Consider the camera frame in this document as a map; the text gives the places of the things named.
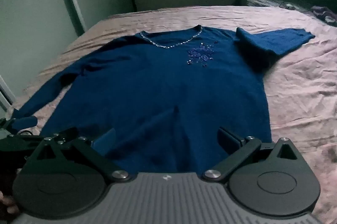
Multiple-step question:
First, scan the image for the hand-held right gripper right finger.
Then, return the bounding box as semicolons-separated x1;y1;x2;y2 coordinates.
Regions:
203;127;303;182

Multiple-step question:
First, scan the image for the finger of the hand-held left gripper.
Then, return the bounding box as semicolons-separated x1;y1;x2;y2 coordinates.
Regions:
52;126;79;145
0;117;19;135

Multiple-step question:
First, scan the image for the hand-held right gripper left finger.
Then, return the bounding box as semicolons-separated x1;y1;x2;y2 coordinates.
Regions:
34;128;129;182

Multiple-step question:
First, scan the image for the blue beaded sweater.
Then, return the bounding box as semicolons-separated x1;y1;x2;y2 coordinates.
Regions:
12;25;316;177

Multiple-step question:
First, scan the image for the person's left hand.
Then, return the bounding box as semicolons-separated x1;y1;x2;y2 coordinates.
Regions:
0;188;20;215

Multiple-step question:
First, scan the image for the bed with pink sheet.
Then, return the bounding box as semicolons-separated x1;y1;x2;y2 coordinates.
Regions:
11;4;337;224

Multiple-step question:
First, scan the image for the dark patterned pillow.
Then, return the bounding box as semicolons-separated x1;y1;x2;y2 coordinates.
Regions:
238;0;316;12

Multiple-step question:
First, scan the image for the purple cloth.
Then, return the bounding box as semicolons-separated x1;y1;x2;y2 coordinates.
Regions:
311;5;337;25

